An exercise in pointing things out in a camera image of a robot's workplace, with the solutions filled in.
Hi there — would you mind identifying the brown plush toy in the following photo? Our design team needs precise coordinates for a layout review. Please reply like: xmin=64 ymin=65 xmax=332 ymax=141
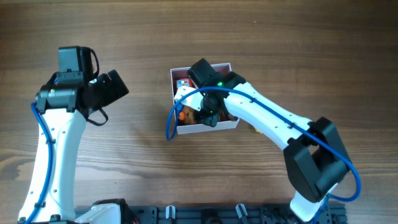
xmin=178 ymin=106 xmax=197 ymax=125

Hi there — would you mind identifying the white cardboard box pink inside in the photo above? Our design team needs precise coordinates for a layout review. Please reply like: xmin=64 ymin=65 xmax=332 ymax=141
xmin=170 ymin=63 xmax=239 ymax=134

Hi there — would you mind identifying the yellow round wheel toy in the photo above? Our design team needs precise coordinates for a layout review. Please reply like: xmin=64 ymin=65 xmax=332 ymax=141
xmin=253 ymin=127 xmax=262 ymax=134

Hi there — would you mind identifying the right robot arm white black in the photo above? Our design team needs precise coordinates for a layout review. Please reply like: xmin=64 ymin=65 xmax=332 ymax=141
xmin=187 ymin=59 xmax=350 ymax=222

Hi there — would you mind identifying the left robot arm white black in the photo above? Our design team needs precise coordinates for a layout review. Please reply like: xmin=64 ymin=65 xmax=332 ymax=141
xmin=17 ymin=46 xmax=129 ymax=223

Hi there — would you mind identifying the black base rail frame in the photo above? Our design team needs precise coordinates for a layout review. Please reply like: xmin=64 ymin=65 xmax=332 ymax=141
xmin=74 ymin=203 xmax=348 ymax=224

